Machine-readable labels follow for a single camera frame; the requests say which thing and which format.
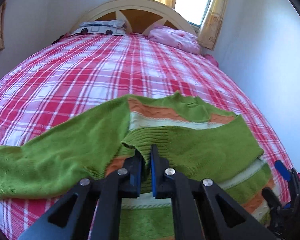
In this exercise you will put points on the cream arched wooden headboard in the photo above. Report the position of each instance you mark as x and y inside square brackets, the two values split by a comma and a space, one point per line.
[139, 16]

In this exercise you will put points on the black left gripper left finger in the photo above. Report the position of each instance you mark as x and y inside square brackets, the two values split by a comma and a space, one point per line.
[91, 209]

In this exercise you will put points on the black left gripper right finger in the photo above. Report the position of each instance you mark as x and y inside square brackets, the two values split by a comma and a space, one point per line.
[201, 209]

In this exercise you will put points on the pink pillow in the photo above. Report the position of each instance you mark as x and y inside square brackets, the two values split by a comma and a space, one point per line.
[175, 38]

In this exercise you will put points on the small pink cloth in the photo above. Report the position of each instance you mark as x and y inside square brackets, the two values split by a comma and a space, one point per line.
[212, 60]

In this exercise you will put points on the yellow curtain right panel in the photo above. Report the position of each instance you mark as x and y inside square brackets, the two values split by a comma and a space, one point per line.
[210, 28]

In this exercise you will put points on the folded grey white clothes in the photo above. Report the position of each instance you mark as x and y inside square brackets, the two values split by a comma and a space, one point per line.
[113, 27]

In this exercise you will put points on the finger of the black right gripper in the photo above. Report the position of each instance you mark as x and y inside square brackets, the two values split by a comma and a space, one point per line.
[283, 171]

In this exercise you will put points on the green striped knit sweater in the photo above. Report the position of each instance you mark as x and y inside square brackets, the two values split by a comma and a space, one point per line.
[198, 139]

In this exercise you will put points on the red plaid bed sheet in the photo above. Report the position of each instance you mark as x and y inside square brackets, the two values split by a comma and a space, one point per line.
[81, 72]

